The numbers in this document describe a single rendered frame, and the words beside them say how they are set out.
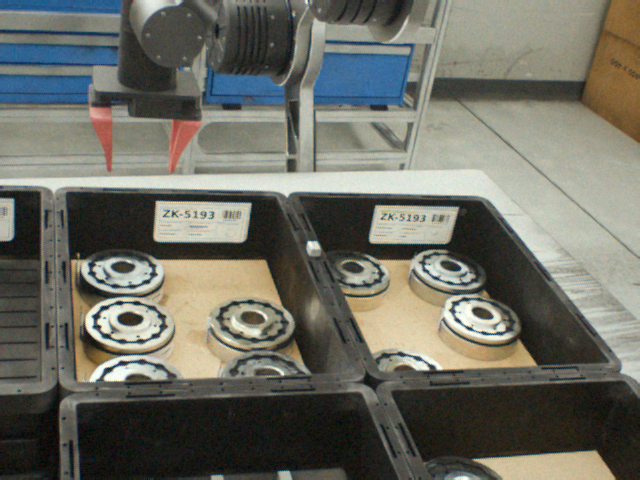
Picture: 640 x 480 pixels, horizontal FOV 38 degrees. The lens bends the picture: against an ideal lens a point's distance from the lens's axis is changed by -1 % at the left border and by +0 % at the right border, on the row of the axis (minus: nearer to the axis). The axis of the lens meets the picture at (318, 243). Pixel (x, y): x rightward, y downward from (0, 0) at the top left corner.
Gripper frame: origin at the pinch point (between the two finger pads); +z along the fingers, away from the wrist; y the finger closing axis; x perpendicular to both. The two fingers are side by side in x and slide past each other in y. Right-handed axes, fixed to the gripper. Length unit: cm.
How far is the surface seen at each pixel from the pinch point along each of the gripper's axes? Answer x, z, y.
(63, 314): -8.4, 13.2, -7.6
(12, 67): 186, 64, -20
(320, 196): 18.5, 13.5, 26.1
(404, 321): 3.3, 23.3, 35.4
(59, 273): -0.7, 13.3, -7.9
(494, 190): 66, 37, 79
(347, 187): 65, 37, 47
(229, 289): 10.8, 23.4, 13.6
